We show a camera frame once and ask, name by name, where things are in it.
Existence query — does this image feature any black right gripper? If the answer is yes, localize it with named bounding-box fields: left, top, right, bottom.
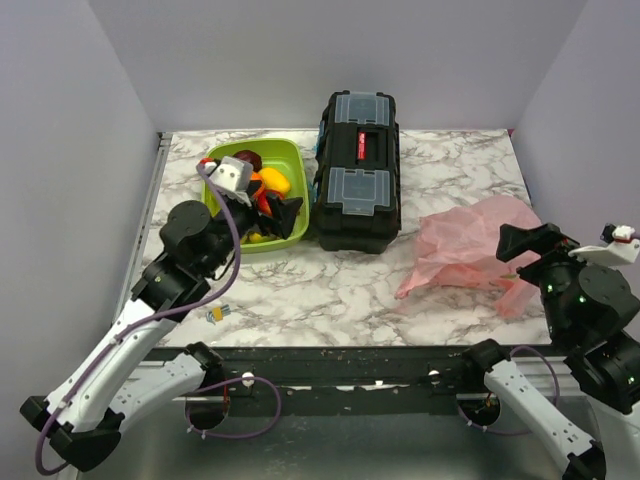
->
left=496, top=218, right=612, bottom=339

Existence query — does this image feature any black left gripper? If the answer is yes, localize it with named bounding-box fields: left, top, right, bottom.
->
left=202, top=181, right=303, bottom=276

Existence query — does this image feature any orange fake tangerine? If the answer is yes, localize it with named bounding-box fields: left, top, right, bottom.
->
left=251, top=172, right=272, bottom=216

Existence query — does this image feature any pink plastic bag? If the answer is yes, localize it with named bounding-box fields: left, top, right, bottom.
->
left=395, top=195, right=541, bottom=318

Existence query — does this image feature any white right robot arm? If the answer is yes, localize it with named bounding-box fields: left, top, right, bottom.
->
left=459, top=223, right=639, bottom=479

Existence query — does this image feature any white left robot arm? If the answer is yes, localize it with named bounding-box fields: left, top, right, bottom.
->
left=20, top=181, right=304, bottom=476

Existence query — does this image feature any yellow fake mango upper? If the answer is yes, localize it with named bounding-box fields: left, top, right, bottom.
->
left=258, top=167, right=291, bottom=196

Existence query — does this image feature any dark red fake apple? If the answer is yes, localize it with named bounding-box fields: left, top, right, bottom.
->
left=233, top=150, right=263, bottom=172

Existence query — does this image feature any green plastic tray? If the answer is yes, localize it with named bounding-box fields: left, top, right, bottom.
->
left=206, top=138, right=310, bottom=254

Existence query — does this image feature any black plastic toolbox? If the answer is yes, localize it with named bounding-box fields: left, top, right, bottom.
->
left=310, top=90, right=401, bottom=254

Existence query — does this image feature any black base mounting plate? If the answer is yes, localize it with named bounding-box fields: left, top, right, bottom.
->
left=181, top=346, right=490, bottom=417

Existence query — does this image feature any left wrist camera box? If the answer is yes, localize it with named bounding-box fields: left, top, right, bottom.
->
left=209, top=156, right=253, bottom=196

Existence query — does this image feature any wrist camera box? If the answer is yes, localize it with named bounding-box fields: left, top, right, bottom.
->
left=569, top=224, right=639, bottom=267
left=209, top=156, right=253, bottom=196

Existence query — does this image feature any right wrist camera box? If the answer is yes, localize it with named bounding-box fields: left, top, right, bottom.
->
left=569, top=224, right=639, bottom=267

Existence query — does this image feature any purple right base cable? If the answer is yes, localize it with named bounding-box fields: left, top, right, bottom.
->
left=455, top=344, right=561, bottom=436

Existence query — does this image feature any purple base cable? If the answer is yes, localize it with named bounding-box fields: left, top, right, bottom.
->
left=455, top=344, right=561, bottom=436
left=184, top=375, right=283, bottom=442

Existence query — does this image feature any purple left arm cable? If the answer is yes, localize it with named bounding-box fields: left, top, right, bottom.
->
left=34, top=160, right=243, bottom=475

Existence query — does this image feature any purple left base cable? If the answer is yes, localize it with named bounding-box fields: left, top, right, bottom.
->
left=184, top=375, right=283, bottom=442

